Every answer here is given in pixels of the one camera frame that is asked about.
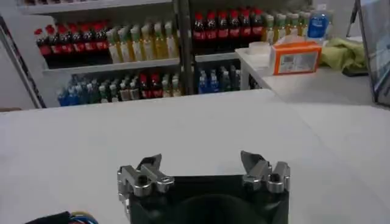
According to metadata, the black multicoloured wire bundle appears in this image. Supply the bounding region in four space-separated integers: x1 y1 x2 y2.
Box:
24 210 99 224

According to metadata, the dark grey open laptop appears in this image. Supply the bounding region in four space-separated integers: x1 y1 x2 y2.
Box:
354 0 390 108

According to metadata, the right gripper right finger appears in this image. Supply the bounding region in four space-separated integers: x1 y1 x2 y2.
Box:
240 150 291 194

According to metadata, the blue water bottle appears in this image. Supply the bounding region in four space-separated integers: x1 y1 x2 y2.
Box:
307 7 332 40

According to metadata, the shelf rack with drink bottles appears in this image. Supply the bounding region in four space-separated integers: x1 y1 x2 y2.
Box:
16 0 311 108

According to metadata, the clear round container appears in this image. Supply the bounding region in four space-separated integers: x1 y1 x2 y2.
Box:
247 41 273 57

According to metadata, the green cloth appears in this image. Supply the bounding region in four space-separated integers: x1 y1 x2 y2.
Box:
319 37 368 72

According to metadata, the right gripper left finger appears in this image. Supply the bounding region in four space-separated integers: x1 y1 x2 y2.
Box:
116 153 175 201

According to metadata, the orange tissue box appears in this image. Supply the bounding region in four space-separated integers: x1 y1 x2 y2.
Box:
269 34 323 77

